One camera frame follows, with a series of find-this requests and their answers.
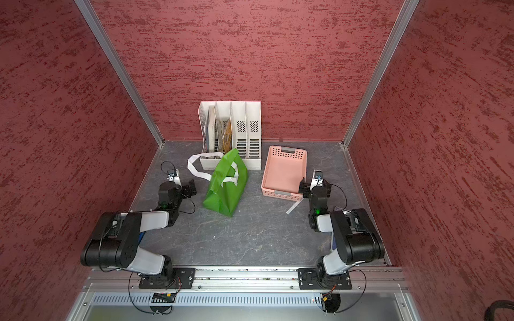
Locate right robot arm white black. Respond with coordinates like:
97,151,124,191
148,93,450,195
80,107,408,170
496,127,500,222
298,180,386,278

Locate left aluminium corner post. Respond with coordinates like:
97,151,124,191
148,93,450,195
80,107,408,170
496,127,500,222
74,0,165,148

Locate green insulated delivery bag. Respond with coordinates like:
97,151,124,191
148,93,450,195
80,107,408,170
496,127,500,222
187,148,248,217

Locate blue paperback book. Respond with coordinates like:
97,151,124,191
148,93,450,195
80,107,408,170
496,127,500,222
330,210,353,253

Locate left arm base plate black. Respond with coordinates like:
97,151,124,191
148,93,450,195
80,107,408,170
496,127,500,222
139,267,196,290

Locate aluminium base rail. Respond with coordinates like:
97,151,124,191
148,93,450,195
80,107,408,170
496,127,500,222
84,265,406,293

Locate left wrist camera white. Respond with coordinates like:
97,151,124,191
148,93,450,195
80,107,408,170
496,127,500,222
167,169,182,186

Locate right aluminium corner post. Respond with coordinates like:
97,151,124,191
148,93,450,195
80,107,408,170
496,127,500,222
342,0,420,148

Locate aluminium corner post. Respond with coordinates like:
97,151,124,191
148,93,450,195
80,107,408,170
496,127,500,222
74,0,165,148
342,0,420,148

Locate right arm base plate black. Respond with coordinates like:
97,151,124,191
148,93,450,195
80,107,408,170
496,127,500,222
297,268,352,290

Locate pink perforated plastic basket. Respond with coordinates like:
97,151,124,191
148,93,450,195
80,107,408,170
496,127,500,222
261,145,307,202

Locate blue stapler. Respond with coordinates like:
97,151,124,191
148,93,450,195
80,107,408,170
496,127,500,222
138,232,145,244

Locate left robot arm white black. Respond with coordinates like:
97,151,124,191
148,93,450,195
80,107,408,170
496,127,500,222
80,180,197,280

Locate white magazine file organizer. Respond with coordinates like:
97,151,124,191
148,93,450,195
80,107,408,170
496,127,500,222
218,101,262,170

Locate books in file organizer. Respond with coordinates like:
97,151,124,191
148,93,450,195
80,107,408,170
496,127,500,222
198,102,231,152

